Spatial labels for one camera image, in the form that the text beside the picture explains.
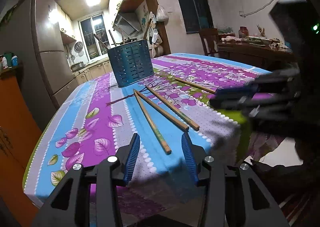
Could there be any floral striped tablecloth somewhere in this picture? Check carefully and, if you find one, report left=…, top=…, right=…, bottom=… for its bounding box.
left=23, top=53, right=283, bottom=222

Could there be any hanging white plastic bag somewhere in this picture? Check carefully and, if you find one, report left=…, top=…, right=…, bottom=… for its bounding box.
left=156, top=5, right=169, bottom=22

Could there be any brown steel refrigerator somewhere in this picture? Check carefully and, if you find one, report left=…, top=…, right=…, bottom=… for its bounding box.
left=1, top=0, right=78, bottom=130

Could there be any dark wooden dining table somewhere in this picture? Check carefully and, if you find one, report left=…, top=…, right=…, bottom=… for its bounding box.
left=217, top=42, right=296, bottom=71

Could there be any blue perforated utensil holder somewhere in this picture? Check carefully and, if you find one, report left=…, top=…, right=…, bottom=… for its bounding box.
left=107, top=39, right=154, bottom=87

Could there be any wooden dining chair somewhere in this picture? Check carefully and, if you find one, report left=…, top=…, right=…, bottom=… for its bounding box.
left=199, top=28, right=219, bottom=56

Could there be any steel range hood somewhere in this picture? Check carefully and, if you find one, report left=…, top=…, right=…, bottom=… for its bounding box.
left=113, top=12, right=142, bottom=36

